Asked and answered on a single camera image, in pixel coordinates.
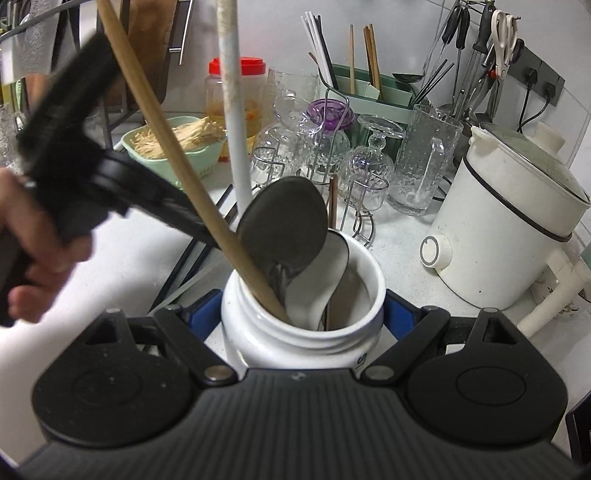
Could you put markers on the wooden cutting board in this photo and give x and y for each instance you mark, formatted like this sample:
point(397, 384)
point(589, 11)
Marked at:
point(161, 27)

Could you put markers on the white mug green logo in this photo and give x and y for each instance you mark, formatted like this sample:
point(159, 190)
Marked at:
point(277, 346)

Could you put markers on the dark wall power strip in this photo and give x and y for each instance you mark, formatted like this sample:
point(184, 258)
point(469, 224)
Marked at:
point(542, 69)

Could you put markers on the enoki mushrooms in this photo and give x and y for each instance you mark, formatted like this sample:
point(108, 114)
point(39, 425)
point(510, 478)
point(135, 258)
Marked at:
point(198, 134)

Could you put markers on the small brown spoon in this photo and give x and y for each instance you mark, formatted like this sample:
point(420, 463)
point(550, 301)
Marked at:
point(333, 203)

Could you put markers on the metal utensil hanging stand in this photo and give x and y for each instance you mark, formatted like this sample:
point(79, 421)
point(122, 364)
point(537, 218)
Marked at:
point(480, 2)

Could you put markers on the green utensil caddy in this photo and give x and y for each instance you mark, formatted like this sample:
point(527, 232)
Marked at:
point(392, 99)

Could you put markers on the person's left hand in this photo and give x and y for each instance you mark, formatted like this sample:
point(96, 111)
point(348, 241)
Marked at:
point(55, 263)

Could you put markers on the red-lidded plastic jar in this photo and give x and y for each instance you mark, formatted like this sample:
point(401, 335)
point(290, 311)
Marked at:
point(254, 67)

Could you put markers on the floral ceramic bowl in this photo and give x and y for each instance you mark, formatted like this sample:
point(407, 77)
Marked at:
point(551, 281)

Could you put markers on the small steel ladle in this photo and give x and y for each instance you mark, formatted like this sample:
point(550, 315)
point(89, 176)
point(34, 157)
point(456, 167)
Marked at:
point(408, 77)

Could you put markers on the green plastic basket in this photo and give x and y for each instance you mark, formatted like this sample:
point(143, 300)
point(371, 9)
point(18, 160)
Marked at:
point(203, 161)

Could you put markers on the large steel spoon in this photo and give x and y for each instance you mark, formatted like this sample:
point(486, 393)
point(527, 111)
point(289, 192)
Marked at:
point(281, 221)

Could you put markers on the purple-footed glass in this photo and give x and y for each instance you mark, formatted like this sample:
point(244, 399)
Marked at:
point(332, 113)

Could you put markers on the bunch of assorted chopsticks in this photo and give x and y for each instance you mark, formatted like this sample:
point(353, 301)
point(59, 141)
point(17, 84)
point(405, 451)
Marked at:
point(317, 46)

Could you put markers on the wooden chopstick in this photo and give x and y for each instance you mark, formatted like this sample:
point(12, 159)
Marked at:
point(256, 281)

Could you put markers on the black metal kitchen rack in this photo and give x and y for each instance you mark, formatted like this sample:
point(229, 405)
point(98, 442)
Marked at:
point(107, 129)

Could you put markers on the glass pot lid white knob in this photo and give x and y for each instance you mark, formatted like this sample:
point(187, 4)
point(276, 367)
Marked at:
point(531, 157)

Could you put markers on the black chopstick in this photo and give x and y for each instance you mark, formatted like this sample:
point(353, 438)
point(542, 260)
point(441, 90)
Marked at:
point(178, 277)

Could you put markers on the white electric cooking pot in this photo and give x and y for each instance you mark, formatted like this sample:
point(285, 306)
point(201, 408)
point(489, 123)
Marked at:
point(498, 230)

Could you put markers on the black induction cooktop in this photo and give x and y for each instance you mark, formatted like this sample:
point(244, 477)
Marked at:
point(582, 429)

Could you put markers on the black-rimmed white soup spoon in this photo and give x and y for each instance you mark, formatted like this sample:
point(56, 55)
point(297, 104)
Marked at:
point(314, 295)

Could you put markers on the stemmed crystal glass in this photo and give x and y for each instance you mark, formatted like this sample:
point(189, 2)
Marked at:
point(272, 157)
point(369, 170)

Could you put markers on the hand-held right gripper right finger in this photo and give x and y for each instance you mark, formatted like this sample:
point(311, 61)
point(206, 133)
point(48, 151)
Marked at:
point(399, 314)

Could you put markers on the grey textured knife holder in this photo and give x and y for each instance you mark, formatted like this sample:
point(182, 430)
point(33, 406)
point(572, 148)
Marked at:
point(27, 55)

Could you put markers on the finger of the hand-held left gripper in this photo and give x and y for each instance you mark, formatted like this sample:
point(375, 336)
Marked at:
point(171, 203)

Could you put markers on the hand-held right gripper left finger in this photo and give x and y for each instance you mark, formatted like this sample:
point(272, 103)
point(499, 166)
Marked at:
point(207, 307)

